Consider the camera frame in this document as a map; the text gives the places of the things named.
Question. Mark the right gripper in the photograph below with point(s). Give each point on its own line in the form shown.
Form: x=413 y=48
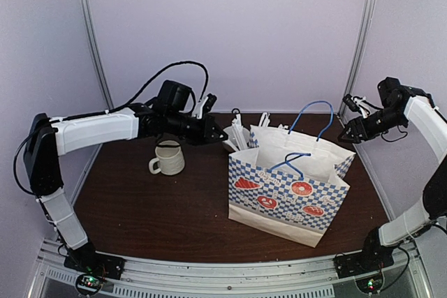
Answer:
x=357 y=122

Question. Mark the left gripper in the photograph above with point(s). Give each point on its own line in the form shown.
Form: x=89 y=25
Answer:
x=201 y=137

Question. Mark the checkered paper takeout bag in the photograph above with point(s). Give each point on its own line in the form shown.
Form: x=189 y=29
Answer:
x=288 y=183

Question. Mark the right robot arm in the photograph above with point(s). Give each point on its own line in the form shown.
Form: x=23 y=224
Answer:
x=402 y=106

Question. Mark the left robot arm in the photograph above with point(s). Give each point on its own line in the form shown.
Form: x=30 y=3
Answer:
x=51 y=138

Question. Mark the white cup of straws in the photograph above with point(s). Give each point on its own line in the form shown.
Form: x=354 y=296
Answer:
x=236 y=123

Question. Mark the white ceramic bowl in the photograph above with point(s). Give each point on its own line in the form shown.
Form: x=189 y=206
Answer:
x=231 y=144

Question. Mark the cream ribbed ceramic mug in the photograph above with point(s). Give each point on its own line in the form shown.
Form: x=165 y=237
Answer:
x=169 y=158

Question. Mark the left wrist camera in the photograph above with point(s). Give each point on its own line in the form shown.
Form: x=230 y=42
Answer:
x=173 y=97

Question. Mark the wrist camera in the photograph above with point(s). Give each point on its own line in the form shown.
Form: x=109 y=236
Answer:
x=389 y=91
x=173 y=97

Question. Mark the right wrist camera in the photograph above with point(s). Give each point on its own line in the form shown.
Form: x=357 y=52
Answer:
x=389 y=91

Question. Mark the right aluminium corner post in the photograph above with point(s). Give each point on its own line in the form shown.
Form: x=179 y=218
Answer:
x=365 y=25

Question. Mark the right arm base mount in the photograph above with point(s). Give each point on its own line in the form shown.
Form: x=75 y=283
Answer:
x=366 y=272

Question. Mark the aluminium front rail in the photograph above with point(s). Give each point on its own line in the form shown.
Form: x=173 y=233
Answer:
x=313 y=277

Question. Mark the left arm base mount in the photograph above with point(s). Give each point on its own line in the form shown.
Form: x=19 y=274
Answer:
x=93 y=278

